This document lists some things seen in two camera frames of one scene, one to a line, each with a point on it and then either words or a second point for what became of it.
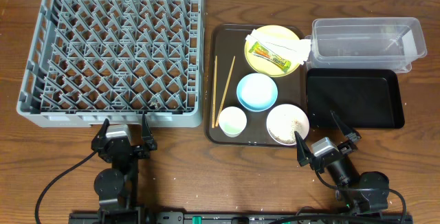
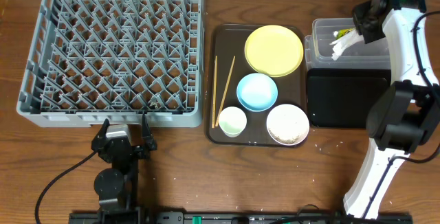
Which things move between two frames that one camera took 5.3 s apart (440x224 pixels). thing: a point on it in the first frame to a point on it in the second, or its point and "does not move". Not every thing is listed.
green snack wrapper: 265,53 to 342,32
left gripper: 124,149 does not move
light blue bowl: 257,92 does not move
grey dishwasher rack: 117,48 does not move
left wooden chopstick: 214,93 does not move
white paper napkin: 293,50 to 344,42
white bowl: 284,121 does not move
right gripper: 347,147 to 357,11
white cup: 232,121 does not move
